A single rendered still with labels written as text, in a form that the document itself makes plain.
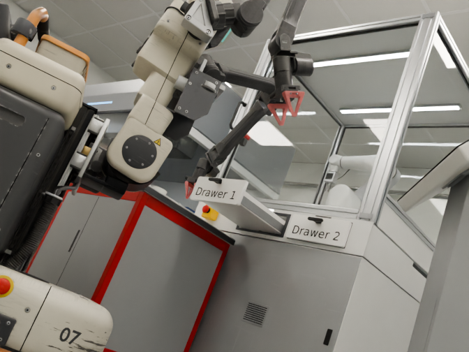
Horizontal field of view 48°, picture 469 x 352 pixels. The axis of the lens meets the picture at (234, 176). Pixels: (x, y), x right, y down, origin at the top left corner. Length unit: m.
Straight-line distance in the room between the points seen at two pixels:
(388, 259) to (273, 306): 0.51
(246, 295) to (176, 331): 0.33
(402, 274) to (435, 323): 0.92
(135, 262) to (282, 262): 0.62
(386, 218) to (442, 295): 0.77
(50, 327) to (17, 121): 0.52
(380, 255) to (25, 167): 1.42
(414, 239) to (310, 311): 0.63
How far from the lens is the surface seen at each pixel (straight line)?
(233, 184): 2.16
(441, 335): 1.51
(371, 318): 2.24
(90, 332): 1.35
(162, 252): 2.20
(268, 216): 2.27
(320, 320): 2.10
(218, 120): 3.31
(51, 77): 1.47
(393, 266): 2.33
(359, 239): 2.14
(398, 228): 2.34
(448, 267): 1.55
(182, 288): 2.31
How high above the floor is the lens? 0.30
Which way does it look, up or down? 17 degrees up
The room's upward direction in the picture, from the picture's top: 22 degrees clockwise
